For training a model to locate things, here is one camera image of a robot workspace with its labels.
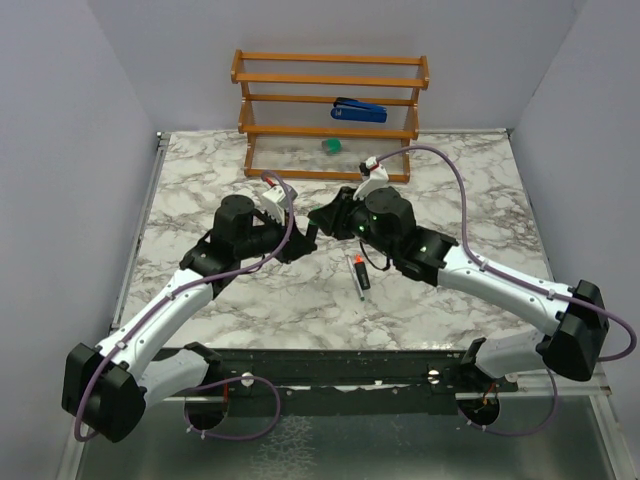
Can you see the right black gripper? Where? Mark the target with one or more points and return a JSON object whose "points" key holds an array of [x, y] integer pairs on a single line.
{"points": [[332, 220]]}

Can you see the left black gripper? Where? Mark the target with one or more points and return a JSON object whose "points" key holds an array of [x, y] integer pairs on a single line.
{"points": [[296, 243]]}

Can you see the black green highlighter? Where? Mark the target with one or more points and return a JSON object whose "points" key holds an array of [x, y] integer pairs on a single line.
{"points": [[312, 230]]}

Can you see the thin white green pen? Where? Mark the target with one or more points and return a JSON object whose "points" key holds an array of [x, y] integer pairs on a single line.
{"points": [[353, 274]]}

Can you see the black orange highlighter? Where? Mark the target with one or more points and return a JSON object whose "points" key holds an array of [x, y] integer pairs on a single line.
{"points": [[361, 272]]}

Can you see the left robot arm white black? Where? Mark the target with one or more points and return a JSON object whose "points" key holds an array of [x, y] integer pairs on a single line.
{"points": [[109, 386]]}

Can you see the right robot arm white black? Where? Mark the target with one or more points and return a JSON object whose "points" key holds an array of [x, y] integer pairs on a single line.
{"points": [[568, 326]]}

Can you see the green tape dispenser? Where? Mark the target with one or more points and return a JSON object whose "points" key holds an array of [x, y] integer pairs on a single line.
{"points": [[331, 146]]}

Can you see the wooden shelf rack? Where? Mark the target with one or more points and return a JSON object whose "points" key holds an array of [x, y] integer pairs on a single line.
{"points": [[402, 123]]}

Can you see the blue stapler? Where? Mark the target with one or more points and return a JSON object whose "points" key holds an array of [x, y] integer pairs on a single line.
{"points": [[348, 109]]}

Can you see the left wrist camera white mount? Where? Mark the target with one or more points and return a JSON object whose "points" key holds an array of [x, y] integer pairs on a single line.
{"points": [[275, 202]]}

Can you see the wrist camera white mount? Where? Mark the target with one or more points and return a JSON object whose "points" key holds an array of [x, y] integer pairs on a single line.
{"points": [[374, 176], [275, 202]]}

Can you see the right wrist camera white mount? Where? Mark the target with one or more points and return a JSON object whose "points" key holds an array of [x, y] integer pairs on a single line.
{"points": [[374, 176]]}

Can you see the black mounting base rail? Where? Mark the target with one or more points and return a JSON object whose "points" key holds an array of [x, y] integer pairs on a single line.
{"points": [[340, 382]]}

